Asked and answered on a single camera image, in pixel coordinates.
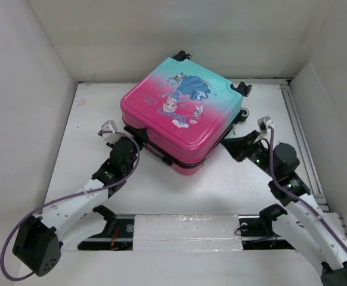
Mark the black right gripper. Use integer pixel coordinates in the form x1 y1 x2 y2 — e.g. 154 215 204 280
219 129 278 178

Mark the pink teal kids suitcase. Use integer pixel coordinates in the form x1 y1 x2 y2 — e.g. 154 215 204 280
120 50 253 176

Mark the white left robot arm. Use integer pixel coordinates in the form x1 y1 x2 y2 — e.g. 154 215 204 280
10 126 148 277

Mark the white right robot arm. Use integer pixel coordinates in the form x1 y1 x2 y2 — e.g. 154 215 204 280
221 130 347 285

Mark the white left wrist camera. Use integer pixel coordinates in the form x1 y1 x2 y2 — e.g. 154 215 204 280
98 120 117 141

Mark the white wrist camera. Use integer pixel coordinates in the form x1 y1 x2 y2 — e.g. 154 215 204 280
98 120 117 141
257 116 274 133

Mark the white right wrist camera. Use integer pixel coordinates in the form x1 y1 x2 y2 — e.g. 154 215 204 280
257 116 274 133

